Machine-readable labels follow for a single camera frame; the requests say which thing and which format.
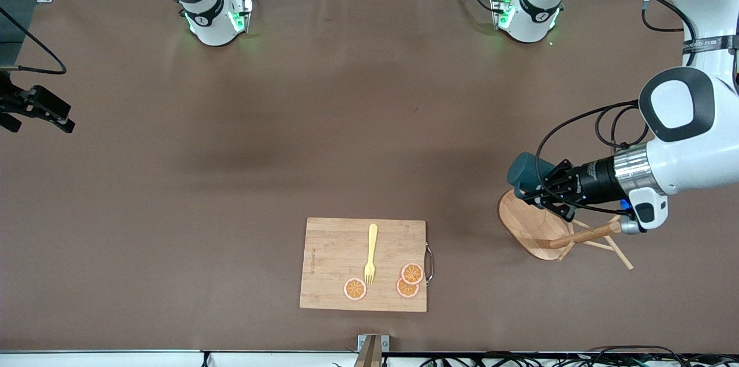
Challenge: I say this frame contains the teal cup yellow inside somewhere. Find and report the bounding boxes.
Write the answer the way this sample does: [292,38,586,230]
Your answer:
[507,152,559,199]

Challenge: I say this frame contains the wooden cup rack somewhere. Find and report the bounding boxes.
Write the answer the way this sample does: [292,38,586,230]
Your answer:
[498,189,636,271]

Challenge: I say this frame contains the yellow fork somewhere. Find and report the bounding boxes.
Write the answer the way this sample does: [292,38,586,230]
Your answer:
[364,224,379,286]

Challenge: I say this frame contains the bamboo cutting board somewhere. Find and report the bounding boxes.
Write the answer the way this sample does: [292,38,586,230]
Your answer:
[299,217,435,313]

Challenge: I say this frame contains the black looped cable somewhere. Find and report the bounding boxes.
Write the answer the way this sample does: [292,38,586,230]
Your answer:
[586,345,676,359]

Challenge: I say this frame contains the black upper arm cable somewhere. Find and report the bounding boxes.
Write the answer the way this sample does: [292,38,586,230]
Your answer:
[634,0,699,51]

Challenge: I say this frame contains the aluminium post with bracket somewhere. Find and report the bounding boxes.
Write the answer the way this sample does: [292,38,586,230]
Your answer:
[352,334,391,367]

